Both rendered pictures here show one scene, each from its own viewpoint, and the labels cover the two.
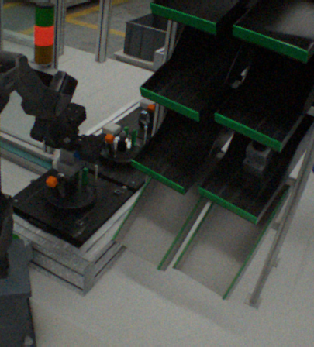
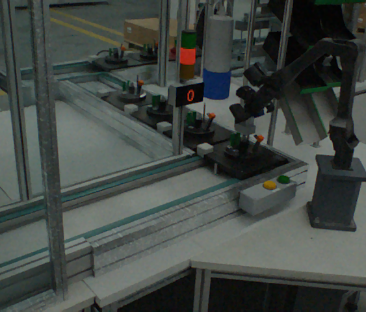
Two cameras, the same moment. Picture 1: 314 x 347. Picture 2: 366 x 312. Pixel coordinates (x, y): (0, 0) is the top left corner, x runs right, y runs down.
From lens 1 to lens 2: 1.79 m
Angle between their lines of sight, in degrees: 56
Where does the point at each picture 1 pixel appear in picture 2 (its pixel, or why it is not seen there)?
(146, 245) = (305, 136)
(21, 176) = (190, 177)
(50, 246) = (288, 169)
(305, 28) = not seen: outside the picture
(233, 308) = (320, 151)
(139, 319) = not seen: hidden behind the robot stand
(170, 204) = (295, 112)
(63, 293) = (301, 192)
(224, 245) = (322, 113)
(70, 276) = (300, 178)
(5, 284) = (354, 162)
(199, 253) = not seen: hidden behind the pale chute
